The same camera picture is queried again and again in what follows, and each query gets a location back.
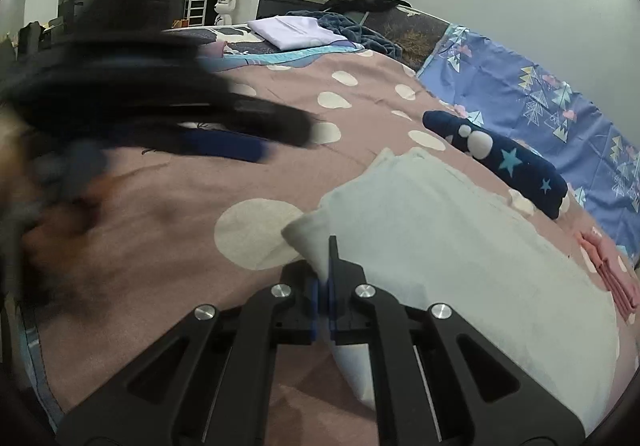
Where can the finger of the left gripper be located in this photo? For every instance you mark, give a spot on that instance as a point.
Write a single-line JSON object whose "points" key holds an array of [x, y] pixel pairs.
{"points": [[218, 143], [205, 96]]}

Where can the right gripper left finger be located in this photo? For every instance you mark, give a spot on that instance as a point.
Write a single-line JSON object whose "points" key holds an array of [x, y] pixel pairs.
{"points": [[207, 381]]}

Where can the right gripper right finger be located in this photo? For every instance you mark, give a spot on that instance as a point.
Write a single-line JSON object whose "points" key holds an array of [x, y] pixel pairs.
{"points": [[436, 379]]}

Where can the light grey shirt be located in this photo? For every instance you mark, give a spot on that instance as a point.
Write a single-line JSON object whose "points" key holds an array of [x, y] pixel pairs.
{"points": [[427, 234]]}

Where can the person left hand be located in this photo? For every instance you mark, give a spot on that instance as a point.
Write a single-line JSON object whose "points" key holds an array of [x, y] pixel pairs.
{"points": [[55, 236]]}

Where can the white shelf rack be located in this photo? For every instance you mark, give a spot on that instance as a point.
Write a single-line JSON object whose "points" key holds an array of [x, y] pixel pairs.
{"points": [[195, 12]]}

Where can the white cat figurine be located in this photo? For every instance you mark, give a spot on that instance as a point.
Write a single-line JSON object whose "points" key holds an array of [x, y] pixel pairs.
{"points": [[224, 11]]}

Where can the pink polka dot blanket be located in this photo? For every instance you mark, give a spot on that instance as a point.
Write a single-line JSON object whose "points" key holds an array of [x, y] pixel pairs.
{"points": [[180, 231]]}

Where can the folded lavender garment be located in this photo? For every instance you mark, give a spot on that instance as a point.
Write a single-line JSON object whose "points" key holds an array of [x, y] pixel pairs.
{"points": [[289, 33]]}

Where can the dark teal fuzzy blanket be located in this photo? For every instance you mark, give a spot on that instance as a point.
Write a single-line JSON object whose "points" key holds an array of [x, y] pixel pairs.
{"points": [[353, 31]]}

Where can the black garment on headboard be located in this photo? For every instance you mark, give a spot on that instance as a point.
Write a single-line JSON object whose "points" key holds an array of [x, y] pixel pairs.
{"points": [[362, 6]]}

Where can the folded pink garment stack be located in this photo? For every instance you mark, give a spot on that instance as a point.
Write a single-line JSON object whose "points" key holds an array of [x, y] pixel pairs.
{"points": [[613, 271]]}

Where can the navy star patterned garment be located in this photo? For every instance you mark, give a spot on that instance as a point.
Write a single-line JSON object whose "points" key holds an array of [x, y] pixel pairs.
{"points": [[514, 164]]}

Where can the blue tree print sheet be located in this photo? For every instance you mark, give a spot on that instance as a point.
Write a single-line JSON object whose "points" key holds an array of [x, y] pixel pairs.
{"points": [[505, 92]]}

